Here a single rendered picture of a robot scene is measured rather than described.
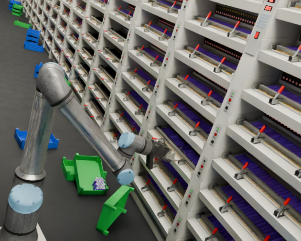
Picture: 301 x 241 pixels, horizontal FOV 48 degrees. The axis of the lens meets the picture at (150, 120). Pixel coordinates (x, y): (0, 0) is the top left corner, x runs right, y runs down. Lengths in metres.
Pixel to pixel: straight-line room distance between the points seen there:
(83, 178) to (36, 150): 0.86
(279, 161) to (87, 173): 1.49
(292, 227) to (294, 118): 0.43
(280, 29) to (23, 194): 1.40
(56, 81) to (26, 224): 0.68
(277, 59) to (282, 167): 0.46
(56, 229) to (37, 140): 0.64
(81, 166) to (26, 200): 0.98
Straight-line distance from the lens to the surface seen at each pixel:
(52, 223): 2.17
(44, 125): 1.67
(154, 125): 2.37
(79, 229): 2.17
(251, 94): 1.63
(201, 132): 1.97
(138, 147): 1.78
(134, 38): 2.86
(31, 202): 1.66
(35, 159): 1.75
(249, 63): 1.68
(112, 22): 3.52
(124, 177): 1.67
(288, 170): 1.47
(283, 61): 1.55
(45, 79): 1.50
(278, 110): 1.51
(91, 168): 2.60
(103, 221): 2.14
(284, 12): 1.62
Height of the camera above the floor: 1.38
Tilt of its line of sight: 19 degrees down
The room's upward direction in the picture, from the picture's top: 19 degrees clockwise
